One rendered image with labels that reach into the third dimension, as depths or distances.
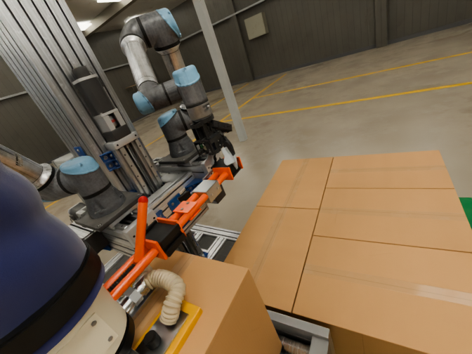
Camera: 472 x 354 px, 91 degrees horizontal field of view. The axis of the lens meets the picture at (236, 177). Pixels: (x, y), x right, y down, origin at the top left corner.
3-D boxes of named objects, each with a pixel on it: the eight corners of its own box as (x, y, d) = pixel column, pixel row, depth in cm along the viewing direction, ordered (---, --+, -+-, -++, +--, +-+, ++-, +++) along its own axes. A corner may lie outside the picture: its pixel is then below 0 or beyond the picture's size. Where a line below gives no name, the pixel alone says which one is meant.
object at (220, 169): (232, 180, 81) (228, 168, 79) (216, 180, 85) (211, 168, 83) (243, 167, 87) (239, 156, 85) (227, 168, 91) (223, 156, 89)
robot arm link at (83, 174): (101, 191, 89) (79, 161, 82) (71, 201, 90) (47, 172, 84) (114, 176, 99) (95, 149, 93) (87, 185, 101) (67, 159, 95)
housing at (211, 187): (211, 204, 73) (206, 192, 71) (196, 202, 77) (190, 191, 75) (223, 190, 78) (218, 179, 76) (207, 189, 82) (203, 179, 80)
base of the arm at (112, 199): (84, 216, 98) (69, 197, 94) (114, 194, 109) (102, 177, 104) (101, 220, 90) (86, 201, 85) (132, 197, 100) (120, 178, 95)
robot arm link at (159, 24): (183, 125, 134) (134, 15, 96) (207, 115, 135) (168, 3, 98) (187, 135, 125) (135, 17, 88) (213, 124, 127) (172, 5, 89)
